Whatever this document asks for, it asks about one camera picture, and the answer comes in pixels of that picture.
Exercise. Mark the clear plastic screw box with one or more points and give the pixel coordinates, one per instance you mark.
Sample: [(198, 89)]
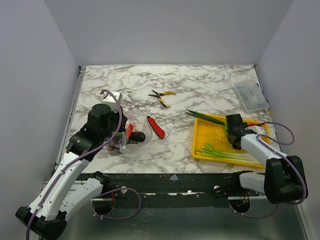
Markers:
[(251, 96)]

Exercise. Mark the orange toy carrot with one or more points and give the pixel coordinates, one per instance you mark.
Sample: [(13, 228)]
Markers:
[(129, 130)]

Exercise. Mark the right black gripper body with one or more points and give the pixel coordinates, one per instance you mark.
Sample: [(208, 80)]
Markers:
[(233, 135)]

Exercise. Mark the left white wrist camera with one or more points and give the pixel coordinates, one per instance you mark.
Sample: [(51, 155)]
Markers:
[(110, 101)]

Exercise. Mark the green onion toy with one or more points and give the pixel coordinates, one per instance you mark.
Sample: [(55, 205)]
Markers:
[(206, 118)]

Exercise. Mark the yellow plastic tray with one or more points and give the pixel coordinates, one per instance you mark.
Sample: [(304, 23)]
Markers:
[(215, 135)]

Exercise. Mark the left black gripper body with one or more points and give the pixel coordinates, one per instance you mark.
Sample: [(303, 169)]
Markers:
[(107, 132)]

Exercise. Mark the green celery toy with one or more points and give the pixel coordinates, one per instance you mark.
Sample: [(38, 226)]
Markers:
[(208, 150)]

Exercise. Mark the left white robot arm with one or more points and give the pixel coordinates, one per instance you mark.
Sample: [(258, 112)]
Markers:
[(48, 214)]

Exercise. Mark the red black utility knife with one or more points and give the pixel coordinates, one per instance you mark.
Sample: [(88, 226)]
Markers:
[(156, 128)]

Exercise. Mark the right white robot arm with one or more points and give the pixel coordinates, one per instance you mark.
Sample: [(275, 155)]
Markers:
[(284, 179)]

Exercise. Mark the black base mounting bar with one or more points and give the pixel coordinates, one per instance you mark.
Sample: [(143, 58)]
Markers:
[(173, 190)]

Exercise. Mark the purple toy eggplant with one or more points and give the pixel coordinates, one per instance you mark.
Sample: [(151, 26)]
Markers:
[(138, 136)]

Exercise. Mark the clear zip top bag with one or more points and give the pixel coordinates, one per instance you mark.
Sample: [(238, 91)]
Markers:
[(124, 144)]

